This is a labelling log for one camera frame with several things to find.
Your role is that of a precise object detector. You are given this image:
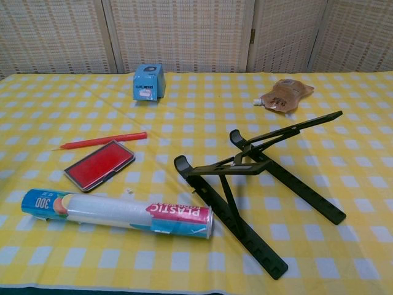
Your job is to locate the black folding laptop stand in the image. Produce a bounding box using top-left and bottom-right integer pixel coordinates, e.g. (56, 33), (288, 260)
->
(173, 110), (348, 280)

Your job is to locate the plastic food wrap roll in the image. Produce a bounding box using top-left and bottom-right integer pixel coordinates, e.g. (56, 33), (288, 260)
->
(20, 188), (213, 243)

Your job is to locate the yellow white checked tablecloth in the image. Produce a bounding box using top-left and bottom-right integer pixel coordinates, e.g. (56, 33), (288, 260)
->
(0, 71), (393, 293)

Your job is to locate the red pen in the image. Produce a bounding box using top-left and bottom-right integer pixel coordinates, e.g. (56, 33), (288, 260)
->
(51, 132), (148, 152)

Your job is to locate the small blue cardboard box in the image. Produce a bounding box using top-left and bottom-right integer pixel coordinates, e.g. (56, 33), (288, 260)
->
(132, 63), (167, 101)

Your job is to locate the red ink stamp pad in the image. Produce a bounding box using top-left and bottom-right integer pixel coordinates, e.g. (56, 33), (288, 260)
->
(63, 140), (136, 194)

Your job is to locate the brown spout pouch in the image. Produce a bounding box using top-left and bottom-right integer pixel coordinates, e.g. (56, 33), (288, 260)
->
(252, 79), (315, 116)

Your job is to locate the beige woven folding screen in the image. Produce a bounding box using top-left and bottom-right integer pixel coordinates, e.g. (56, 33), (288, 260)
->
(0, 0), (393, 81)

